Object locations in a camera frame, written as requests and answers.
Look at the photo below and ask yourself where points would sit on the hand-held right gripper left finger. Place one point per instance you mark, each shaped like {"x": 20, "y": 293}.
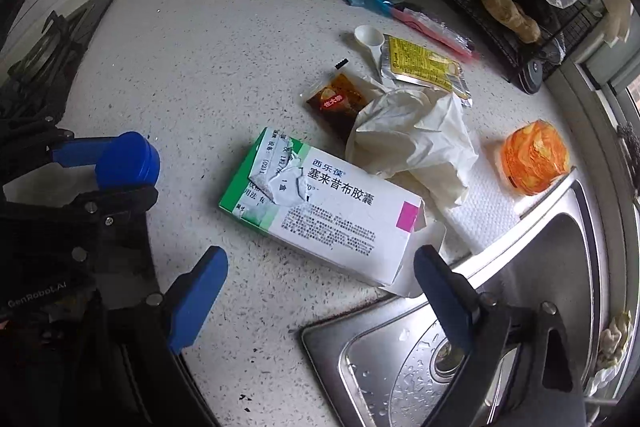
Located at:
{"x": 197, "y": 297}

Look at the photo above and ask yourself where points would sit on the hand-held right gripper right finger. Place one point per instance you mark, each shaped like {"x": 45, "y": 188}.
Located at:
{"x": 442, "y": 297}

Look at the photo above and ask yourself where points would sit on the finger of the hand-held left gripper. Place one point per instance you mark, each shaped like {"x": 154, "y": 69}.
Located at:
{"x": 75, "y": 155}
{"x": 100, "y": 202}

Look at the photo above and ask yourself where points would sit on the blue bottle cap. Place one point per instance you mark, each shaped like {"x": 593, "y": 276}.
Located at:
{"x": 127, "y": 162}

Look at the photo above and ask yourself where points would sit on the white green medicine box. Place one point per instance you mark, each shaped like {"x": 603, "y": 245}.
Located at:
{"x": 325, "y": 217}

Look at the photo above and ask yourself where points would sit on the orange jelly cup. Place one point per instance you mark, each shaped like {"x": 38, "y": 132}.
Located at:
{"x": 535, "y": 157}

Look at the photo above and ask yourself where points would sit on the yellow foil packet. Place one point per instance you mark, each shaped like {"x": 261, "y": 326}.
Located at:
{"x": 420, "y": 64}

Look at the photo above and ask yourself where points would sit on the white paper towel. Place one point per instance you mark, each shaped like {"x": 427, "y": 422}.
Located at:
{"x": 480, "y": 207}

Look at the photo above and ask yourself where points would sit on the black gas stove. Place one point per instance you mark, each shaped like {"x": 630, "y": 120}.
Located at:
{"x": 45, "y": 57}

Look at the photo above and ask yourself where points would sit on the stainless steel sink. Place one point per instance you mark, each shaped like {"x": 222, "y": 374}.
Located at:
{"x": 575, "y": 257}

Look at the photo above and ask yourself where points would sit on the crumpled white tissue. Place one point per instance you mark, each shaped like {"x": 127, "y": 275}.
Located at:
{"x": 415, "y": 132}

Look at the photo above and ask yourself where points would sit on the crumpled dish rag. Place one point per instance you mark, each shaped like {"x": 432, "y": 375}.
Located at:
{"x": 612, "y": 337}

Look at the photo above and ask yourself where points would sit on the brown sauce packet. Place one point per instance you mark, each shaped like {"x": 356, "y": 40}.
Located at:
{"x": 335, "y": 99}

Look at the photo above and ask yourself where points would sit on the black round rack foot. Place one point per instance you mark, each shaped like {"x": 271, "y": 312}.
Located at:
{"x": 531, "y": 76}

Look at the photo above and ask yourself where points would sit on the small black plastic piece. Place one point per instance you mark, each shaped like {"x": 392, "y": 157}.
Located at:
{"x": 342, "y": 64}

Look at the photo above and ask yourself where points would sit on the white plastic measuring spoon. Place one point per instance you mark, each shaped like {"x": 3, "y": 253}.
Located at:
{"x": 369, "y": 38}

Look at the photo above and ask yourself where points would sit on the pink plastic wrapper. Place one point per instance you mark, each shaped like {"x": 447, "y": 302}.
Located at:
{"x": 430, "y": 24}

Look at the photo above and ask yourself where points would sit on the tan bread loaf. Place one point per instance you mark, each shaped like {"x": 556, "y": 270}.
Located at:
{"x": 507, "y": 12}

